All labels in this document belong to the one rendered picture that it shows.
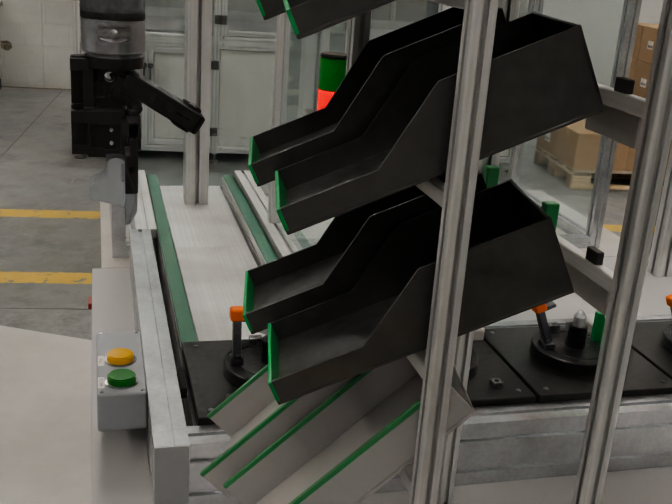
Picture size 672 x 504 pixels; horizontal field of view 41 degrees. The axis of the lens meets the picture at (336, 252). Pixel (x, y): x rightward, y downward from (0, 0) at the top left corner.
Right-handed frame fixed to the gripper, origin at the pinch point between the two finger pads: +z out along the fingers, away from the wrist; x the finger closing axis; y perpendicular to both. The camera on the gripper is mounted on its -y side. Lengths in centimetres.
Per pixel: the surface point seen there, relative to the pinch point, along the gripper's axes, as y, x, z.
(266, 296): -13.9, 20.1, 3.6
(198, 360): -9.8, -10.2, 26.4
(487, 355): -56, -7, 26
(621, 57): -120, -87, -12
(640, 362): -80, -2, 27
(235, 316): -14.2, -4.1, 16.6
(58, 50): 43, -814, 85
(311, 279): -18.8, 21.1, 1.3
